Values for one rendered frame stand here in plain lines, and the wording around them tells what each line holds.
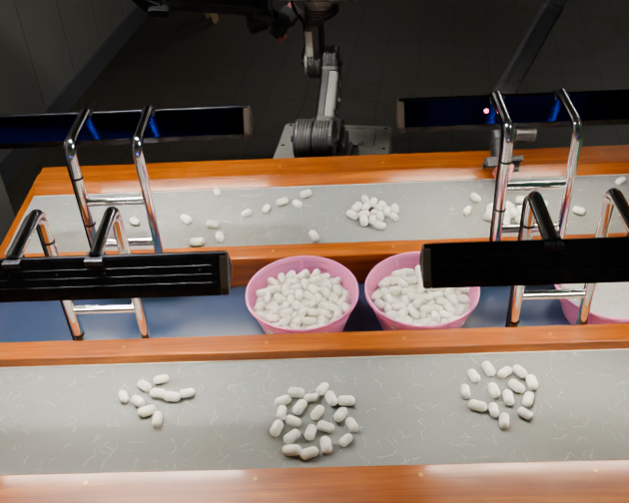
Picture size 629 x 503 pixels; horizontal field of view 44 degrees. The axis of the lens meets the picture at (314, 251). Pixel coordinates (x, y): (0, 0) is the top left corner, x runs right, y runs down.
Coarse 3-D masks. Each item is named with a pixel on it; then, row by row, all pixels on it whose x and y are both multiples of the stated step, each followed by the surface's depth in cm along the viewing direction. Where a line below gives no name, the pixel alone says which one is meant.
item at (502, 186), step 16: (496, 96) 179; (560, 96) 179; (496, 112) 175; (576, 112) 172; (512, 128) 170; (576, 128) 169; (512, 144) 171; (576, 144) 170; (576, 160) 173; (496, 176) 176; (496, 192) 179; (496, 208) 181; (560, 208) 181; (496, 224) 184; (560, 224) 184; (496, 240) 186
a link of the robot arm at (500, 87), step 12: (552, 0) 218; (564, 0) 218; (540, 12) 220; (552, 12) 220; (540, 24) 219; (552, 24) 220; (528, 36) 218; (540, 36) 219; (528, 48) 218; (540, 48) 219; (516, 60) 217; (528, 60) 217; (504, 72) 219; (516, 72) 216; (504, 84) 215; (516, 84) 215
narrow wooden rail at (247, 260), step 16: (416, 240) 196; (432, 240) 196; (448, 240) 196; (464, 240) 195; (480, 240) 195; (512, 240) 194; (0, 256) 199; (240, 256) 194; (256, 256) 194; (272, 256) 194; (288, 256) 194; (320, 256) 193; (336, 256) 193; (352, 256) 193; (368, 256) 193; (384, 256) 193; (240, 272) 197; (256, 272) 197; (352, 272) 196; (368, 272) 196; (384, 272) 196
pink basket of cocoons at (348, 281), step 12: (276, 264) 191; (288, 264) 193; (300, 264) 193; (324, 264) 192; (336, 264) 190; (264, 276) 190; (276, 276) 192; (348, 276) 187; (252, 288) 186; (348, 288) 187; (252, 300) 184; (252, 312) 177; (348, 312) 176; (264, 324) 177; (324, 324) 173; (336, 324) 176
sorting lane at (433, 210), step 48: (192, 192) 223; (240, 192) 222; (288, 192) 221; (336, 192) 220; (384, 192) 218; (432, 192) 217; (480, 192) 216; (528, 192) 215; (576, 192) 214; (624, 192) 213; (240, 240) 204; (288, 240) 203; (336, 240) 202; (384, 240) 201
